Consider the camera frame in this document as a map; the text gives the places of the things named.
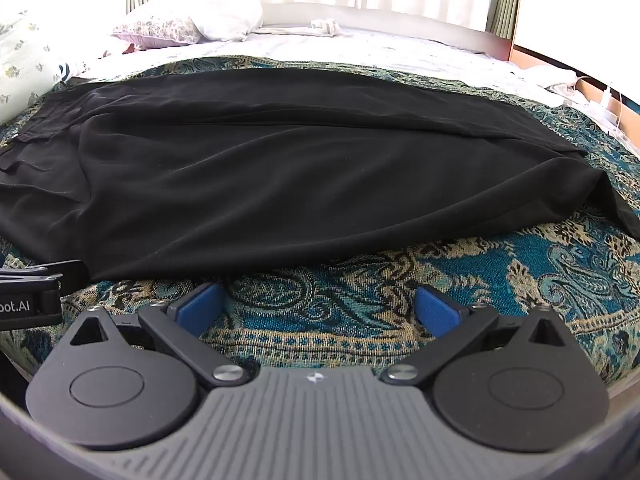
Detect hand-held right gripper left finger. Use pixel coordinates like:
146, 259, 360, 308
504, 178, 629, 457
67, 282, 251, 388

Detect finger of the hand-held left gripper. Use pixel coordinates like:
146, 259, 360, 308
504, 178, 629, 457
0, 259, 85, 293

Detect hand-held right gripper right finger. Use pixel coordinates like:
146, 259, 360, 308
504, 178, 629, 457
379, 285, 572, 388

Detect black pants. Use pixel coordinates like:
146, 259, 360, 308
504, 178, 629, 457
0, 67, 640, 283

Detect teal paisley blanket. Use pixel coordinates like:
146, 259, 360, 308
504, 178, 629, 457
0, 55, 640, 401

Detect white floral quilt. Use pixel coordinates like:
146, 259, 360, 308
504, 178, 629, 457
0, 10, 91, 126

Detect purple floral pillow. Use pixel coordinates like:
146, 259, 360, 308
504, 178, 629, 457
111, 7, 203, 51

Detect white bed sheet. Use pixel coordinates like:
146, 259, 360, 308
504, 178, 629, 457
70, 25, 586, 108

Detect white pillow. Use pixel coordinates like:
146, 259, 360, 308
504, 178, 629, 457
150, 0, 264, 42

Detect grey bed headboard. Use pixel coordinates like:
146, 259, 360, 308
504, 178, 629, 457
260, 2, 516, 61

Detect small crumpled white cloth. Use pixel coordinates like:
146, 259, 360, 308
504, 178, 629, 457
310, 17, 343, 38

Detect white charger cable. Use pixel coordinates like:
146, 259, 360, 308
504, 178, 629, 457
600, 82, 628, 128

